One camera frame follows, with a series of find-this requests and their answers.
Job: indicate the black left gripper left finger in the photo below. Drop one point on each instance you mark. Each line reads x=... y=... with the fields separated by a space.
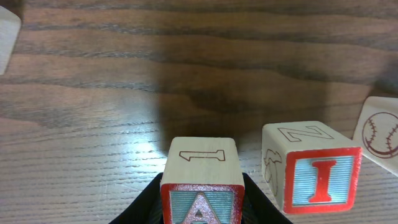
x=146 y=207

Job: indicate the red letter E block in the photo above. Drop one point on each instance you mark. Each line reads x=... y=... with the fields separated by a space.
x=10 y=27

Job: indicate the blue number 2 block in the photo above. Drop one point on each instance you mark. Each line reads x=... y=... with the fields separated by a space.
x=376 y=131

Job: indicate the red letter I block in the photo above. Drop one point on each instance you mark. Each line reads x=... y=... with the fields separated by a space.
x=310 y=167

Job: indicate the red letter A block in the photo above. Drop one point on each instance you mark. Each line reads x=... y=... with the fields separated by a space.
x=202 y=181

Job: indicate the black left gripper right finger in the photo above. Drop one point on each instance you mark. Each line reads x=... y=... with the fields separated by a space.
x=257 y=208

